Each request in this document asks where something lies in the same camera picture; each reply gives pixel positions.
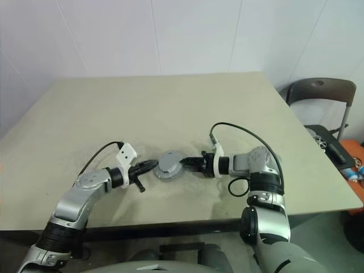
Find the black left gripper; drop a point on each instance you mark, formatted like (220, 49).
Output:
(133, 174)

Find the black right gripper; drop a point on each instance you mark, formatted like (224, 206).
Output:
(209, 166)

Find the grey metal end cap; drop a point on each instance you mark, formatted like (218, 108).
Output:
(169, 162)

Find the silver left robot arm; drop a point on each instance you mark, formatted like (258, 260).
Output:
(85, 182)

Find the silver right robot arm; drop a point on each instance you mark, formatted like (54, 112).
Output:
(256, 159)

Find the silver gear part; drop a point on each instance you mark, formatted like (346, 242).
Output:
(319, 140)

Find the black office chair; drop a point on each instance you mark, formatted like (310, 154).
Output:
(318, 91)

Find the orange box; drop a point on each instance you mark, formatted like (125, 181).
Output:
(351, 148)

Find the blue white small bottle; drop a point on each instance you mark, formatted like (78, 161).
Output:
(352, 174)

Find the dark round floor base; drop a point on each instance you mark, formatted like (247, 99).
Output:
(355, 233)

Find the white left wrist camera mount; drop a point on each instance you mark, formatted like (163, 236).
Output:
(126, 153)

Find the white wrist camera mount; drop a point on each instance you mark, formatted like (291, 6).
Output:
(218, 149)
(126, 153)

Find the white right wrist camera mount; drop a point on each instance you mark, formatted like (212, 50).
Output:
(218, 149)

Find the black table frame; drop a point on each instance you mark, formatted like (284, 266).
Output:
(170, 229)

